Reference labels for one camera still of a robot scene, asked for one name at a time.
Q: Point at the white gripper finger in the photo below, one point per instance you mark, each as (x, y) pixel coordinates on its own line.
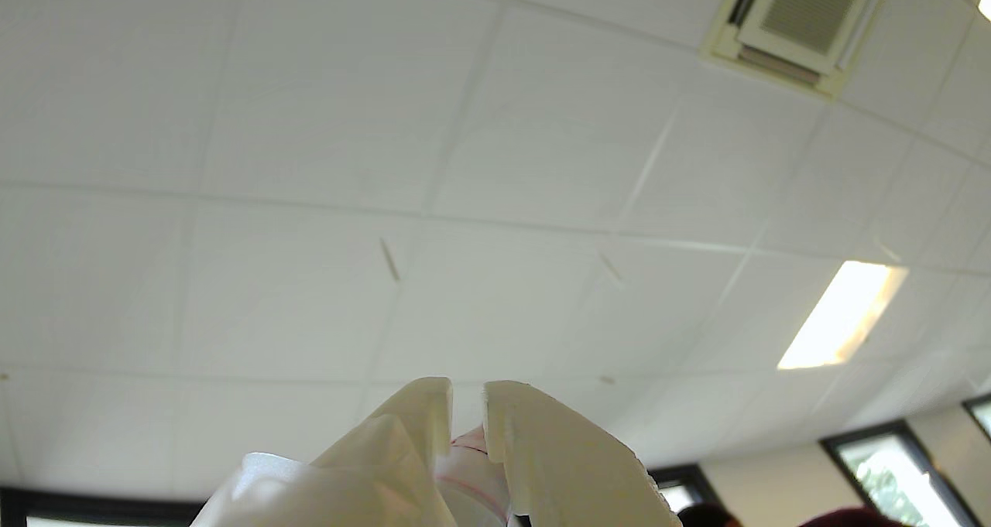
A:
(573, 473)
(410, 434)

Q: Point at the red whiteboard marker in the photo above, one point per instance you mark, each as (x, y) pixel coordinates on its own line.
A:
(472, 488)

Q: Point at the dark haired person head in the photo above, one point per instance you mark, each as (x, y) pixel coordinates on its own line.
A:
(706, 516)

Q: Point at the dark red haired head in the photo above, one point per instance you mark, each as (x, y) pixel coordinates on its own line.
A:
(852, 518)

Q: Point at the black framed window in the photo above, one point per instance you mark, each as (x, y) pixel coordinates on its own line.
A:
(979, 415)
(890, 473)
(681, 490)
(93, 508)

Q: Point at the ceiling air conditioner vent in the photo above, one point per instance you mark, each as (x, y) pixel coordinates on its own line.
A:
(801, 24)

